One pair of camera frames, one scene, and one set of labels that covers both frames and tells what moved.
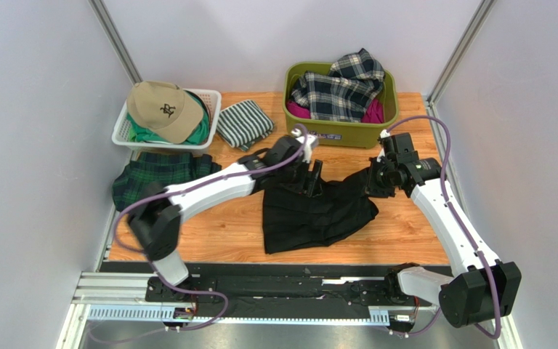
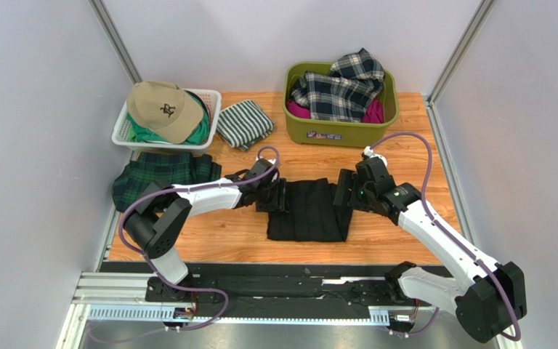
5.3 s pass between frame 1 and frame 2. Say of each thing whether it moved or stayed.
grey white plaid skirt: stayed
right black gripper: moved
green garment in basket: stayed
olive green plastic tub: stayed
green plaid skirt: stayed
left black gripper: moved
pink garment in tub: stayed
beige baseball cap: stayed
